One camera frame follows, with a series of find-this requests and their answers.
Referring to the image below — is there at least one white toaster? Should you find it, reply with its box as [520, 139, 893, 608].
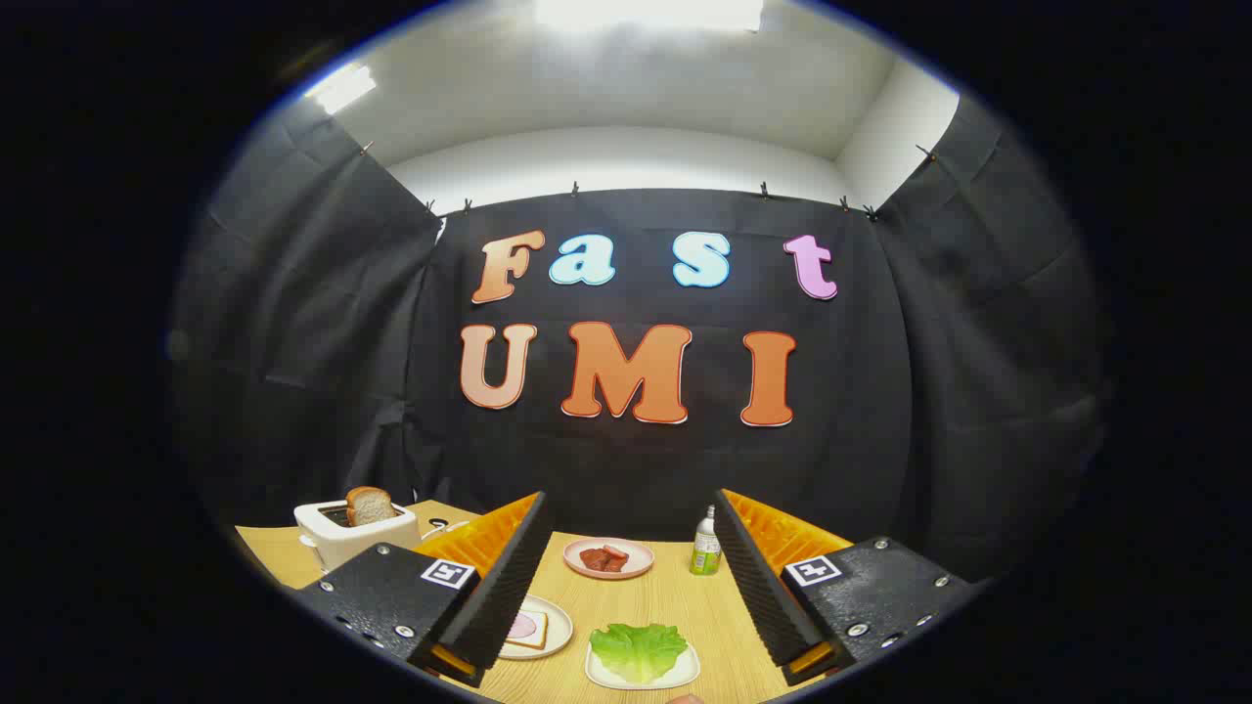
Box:
[293, 499, 422, 574]

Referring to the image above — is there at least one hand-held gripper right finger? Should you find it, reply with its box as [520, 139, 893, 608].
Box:
[712, 488, 984, 687]

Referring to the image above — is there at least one black backdrop cloth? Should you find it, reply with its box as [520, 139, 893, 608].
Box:
[166, 93, 1116, 588]

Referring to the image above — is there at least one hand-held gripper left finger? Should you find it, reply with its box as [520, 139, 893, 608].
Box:
[293, 491, 557, 688]

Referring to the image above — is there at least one white squarish plate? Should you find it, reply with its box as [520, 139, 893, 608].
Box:
[585, 640, 701, 691]

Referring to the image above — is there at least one white round plate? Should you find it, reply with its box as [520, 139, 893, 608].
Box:
[499, 594, 574, 661]

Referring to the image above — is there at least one pink round plate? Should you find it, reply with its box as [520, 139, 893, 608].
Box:
[563, 537, 655, 581]

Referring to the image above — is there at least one plain bread slice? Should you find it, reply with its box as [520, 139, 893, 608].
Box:
[346, 486, 397, 528]

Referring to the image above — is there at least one green label bottle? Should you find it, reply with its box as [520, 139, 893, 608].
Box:
[690, 506, 723, 576]

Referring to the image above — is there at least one ceiling light panel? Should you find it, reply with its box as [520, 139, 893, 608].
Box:
[533, 0, 765, 33]
[305, 63, 378, 115]

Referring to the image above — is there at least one green lettuce leaf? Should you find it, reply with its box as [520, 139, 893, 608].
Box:
[589, 623, 690, 684]

